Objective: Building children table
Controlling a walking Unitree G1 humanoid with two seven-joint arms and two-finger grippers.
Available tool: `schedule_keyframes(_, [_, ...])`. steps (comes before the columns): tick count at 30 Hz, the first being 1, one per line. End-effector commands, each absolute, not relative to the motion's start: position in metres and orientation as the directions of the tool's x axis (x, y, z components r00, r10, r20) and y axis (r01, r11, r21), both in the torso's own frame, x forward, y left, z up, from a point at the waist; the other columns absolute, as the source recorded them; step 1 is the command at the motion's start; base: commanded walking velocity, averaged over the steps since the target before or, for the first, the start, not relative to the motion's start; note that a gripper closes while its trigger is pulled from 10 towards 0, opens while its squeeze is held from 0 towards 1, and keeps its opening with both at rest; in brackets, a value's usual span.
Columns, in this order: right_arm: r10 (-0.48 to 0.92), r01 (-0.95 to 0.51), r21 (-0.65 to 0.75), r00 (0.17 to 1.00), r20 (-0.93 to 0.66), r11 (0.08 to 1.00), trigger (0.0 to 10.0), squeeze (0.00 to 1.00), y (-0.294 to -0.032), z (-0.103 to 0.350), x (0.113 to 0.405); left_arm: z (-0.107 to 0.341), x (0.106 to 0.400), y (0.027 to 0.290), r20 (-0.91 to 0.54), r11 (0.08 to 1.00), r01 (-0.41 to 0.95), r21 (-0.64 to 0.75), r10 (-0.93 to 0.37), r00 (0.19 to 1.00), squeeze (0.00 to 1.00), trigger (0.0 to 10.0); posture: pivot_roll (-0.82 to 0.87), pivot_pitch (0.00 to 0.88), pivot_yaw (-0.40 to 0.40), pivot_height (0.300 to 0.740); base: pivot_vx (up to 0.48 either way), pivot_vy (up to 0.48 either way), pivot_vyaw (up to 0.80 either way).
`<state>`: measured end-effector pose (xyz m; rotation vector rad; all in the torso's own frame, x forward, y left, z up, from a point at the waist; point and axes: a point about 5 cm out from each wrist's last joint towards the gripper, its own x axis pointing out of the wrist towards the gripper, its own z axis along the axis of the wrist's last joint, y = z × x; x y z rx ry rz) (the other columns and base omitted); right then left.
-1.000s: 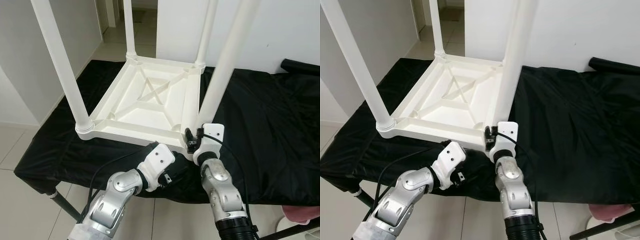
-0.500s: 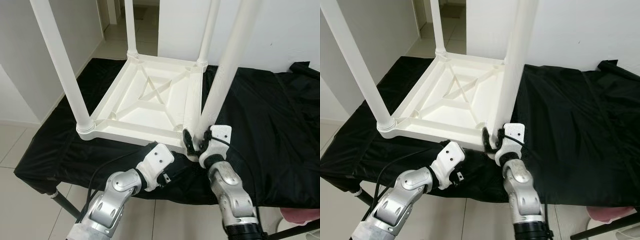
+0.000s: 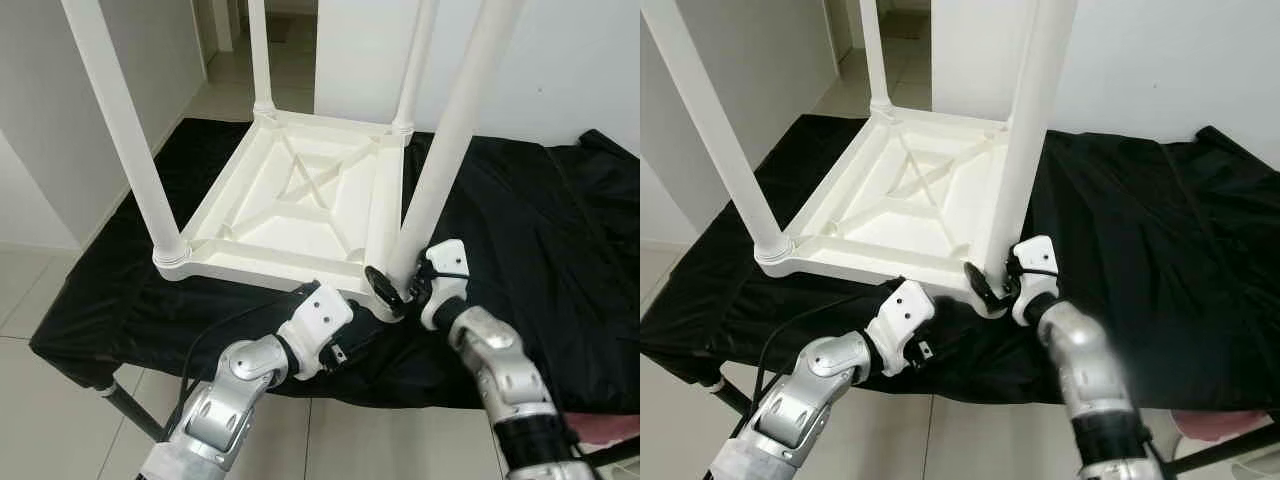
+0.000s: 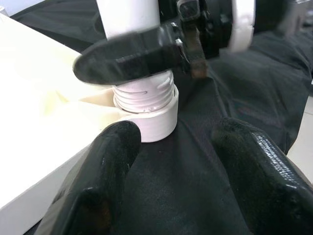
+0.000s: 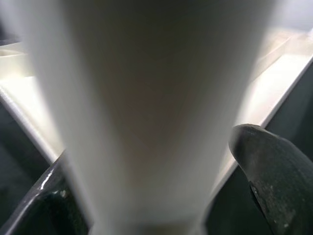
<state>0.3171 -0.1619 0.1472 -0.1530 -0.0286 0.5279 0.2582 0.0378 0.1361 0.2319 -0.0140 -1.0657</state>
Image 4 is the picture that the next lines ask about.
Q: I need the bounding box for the black fabric table cover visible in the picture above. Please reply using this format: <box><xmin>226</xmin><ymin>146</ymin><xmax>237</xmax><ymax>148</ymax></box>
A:
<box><xmin>9</xmin><ymin>0</ymin><xmax>313</xmax><ymax>235</ymax></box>

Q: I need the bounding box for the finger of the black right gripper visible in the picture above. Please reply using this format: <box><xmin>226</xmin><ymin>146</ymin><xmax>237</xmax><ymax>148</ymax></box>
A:
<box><xmin>73</xmin><ymin>24</ymin><xmax>186</xmax><ymax>86</ymax></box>

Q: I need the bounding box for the white plastic table leg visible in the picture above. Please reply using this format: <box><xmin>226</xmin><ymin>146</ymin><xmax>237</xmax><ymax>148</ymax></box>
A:
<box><xmin>96</xmin><ymin>0</ymin><xmax>177</xmax><ymax>115</ymax></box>

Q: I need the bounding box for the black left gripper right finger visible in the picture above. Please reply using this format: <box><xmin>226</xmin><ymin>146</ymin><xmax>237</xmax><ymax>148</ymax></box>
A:
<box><xmin>212</xmin><ymin>117</ymin><xmax>313</xmax><ymax>235</ymax></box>

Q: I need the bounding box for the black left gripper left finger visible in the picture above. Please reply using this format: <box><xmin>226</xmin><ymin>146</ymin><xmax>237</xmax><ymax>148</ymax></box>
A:
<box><xmin>35</xmin><ymin>121</ymin><xmax>142</xmax><ymax>235</ymax></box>

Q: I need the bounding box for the white plastic children table top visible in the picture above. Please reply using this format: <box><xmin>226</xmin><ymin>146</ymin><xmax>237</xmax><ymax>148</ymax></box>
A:
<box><xmin>0</xmin><ymin>13</ymin><xmax>179</xmax><ymax>231</ymax></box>

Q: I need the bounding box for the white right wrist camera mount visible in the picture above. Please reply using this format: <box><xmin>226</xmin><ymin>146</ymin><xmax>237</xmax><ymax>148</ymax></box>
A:
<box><xmin>227</xmin><ymin>0</ymin><xmax>256</xmax><ymax>53</ymax></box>

